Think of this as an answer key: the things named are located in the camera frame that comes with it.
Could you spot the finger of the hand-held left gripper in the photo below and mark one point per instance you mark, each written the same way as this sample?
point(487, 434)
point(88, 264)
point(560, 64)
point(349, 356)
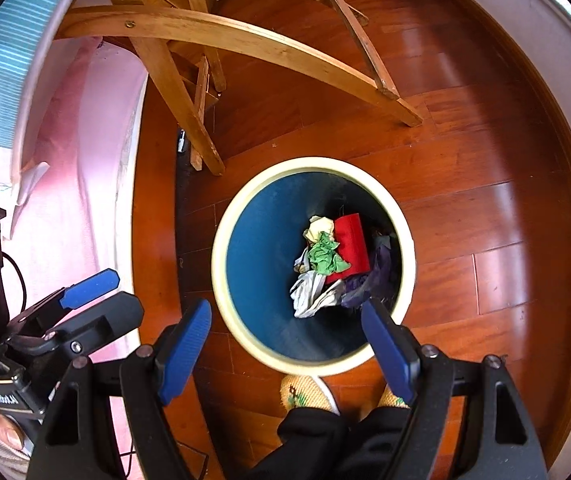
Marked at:
point(110, 317)
point(90, 285)

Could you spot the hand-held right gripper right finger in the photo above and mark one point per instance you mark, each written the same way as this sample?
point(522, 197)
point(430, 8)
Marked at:
point(390, 355)

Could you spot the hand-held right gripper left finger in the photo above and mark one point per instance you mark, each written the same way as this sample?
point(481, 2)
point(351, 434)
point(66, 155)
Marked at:
point(185, 355)

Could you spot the purple plastic bag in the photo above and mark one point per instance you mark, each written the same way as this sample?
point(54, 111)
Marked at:
point(373, 280)

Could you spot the white paper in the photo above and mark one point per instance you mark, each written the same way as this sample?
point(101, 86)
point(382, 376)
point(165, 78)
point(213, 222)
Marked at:
point(310, 290)

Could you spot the red printed packet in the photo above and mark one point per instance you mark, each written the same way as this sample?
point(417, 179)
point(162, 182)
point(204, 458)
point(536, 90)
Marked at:
point(353, 247)

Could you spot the green paper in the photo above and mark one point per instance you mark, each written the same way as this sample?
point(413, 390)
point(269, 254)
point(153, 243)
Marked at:
point(326, 257)

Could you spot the round dark trash bin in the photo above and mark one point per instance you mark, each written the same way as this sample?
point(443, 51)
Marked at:
point(260, 260)

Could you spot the pale yellow wrapper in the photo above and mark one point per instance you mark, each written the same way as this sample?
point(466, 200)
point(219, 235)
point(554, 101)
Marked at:
point(318, 225)

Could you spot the person's right yellow slipper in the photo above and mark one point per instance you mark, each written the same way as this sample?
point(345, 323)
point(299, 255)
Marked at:
point(394, 400)

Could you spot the person's yellow slipper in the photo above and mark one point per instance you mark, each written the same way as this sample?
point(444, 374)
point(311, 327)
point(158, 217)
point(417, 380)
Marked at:
point(305, 392)
point(394, 400)

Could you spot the person's right leg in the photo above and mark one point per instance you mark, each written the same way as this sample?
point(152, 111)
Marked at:
point(380, 440)

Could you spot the pink bed sheet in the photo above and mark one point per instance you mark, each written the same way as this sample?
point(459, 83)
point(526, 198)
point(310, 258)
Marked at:
point(80, 200)

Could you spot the person's left yellow slipper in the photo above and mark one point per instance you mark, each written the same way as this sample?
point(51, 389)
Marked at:
point(305, 392)

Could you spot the wooden chair frame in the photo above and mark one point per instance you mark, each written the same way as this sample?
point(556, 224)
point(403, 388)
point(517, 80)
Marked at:
point(245, 35)

